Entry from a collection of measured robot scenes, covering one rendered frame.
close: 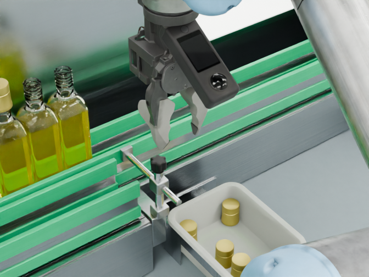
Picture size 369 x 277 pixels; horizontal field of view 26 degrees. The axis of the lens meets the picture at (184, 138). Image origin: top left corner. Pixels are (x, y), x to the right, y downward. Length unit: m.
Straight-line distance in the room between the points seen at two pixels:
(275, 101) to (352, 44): 0.84
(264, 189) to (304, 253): 1.01
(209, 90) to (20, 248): 0.47
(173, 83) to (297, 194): 0.70
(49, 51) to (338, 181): 0.67
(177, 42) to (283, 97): 0.69
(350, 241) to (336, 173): 1.05
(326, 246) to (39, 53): 0.87
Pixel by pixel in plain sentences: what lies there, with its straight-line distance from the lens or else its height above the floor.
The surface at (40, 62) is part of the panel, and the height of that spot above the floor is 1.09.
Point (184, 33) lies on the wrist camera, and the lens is 1.01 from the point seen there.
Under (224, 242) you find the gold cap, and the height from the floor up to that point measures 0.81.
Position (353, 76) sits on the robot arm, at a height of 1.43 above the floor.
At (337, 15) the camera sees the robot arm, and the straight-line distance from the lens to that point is 0.84.
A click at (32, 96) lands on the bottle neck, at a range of 1.31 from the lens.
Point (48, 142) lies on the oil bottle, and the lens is 1.35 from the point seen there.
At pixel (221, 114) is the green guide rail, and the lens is 1.55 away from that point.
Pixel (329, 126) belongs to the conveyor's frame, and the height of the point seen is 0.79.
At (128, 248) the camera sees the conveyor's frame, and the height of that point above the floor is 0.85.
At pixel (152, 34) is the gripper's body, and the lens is 1.05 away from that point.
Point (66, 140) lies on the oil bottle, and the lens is 1.38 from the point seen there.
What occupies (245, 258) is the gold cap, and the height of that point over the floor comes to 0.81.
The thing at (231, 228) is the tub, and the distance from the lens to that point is 1.56.
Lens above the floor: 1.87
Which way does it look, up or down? 38 degrees down
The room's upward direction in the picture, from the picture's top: straight up
